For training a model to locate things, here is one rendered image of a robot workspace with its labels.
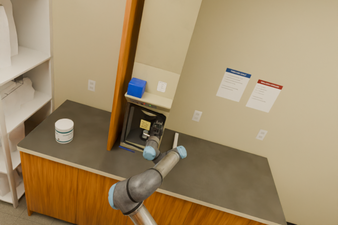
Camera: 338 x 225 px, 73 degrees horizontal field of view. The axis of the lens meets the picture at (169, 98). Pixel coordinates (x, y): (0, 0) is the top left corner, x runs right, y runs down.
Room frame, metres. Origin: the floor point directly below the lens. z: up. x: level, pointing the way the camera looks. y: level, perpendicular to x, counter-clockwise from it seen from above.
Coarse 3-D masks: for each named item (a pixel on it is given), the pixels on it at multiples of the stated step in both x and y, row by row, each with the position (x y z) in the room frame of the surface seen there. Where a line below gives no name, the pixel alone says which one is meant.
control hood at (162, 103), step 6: (126, 96) 1.30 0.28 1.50; (132, 96) 1.30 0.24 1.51; (144, 96) 1.34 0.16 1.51; (150, 96) 1.36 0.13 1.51; (156, 96) 1.39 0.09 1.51; (144, 102) 1.31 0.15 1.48; (150, 102) 1.29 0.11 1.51; (156, 102) 1.31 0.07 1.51; (162, 102) 1.33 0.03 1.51; (168, 102) 1.35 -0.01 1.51; (156, 108) 1.37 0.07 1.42; (162, 108) 1.33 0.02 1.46; (168, 108) 1.29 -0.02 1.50
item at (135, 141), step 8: (128, 112) 1.40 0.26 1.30; (136, 112) 1.39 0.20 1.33; (144, 112) 1.38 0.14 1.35; (152, 112) 1.37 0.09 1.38; (128, 120) 1.40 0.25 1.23; (136, 120) 1.39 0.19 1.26; (144, 120) 1.38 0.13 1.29; (152, 120) 1.37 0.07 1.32; (160, 120) 1.36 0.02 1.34; (128, 128) 1.39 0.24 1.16; (136, 128) 1.38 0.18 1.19; (128, 136) 1.39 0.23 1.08; (136, 136) 1.38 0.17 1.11; (144, 136) 1.37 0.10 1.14; (128, 144) 1.39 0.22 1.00; (136, 144) 1.38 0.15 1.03; (144, 144) 1.37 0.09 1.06
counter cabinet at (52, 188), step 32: (32, 160) 1.15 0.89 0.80; (32, 192) 1.15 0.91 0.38; (64, 192) 1.15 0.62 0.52; (96, 192) 1.14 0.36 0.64; (96, 224) 1.14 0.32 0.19; (128, 224) 1.14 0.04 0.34; (160, 224) 1.13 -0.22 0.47; (192, 224) 1.13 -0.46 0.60; (224, 224) 1.12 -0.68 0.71; (256, 224) 1.12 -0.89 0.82
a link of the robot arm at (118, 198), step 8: (120, 184) 0.69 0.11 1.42; (112, 192) 0.67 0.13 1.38; (120, 192) 0.65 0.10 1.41; (128, 192) 0.64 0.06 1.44; (112, 200) 0.64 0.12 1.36; (120, 200) 0.64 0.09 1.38; (128, 200) 0.63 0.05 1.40; (120, 208) 0.63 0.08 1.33; (128, 208) 0.63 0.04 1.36; (136, 208) 0.64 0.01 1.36; (144, 208) 0.67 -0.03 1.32; (136, 216) 0.63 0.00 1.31; (144, 216) 0.64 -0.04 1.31; (136, 224) 0.62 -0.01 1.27; (144, 224) 0.62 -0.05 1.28; (152, 224) 0.64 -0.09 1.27
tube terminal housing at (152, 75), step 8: (136, 64) 1.41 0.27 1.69; (144, 64) 1.41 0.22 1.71; (136, 72) 1.41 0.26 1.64; (144, 72) 1.41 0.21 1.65; (152, 72) 1.41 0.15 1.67; (160, 72) 1.41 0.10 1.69; (168, 72) 1.41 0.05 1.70; (152, 80) 1.41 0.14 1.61; (160, 80) 1.41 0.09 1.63; (168, 80) 1.41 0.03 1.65; (176, 80) 1.41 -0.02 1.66; (152, 88) 1.41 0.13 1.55; (168, 88) 1.41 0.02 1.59; (168, 96) 1.41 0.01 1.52; (136, 104) 1.41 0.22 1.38; (160, 112) 1.41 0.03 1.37; (168, 112) 1.41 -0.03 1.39; (120, 144) 1.41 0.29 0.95
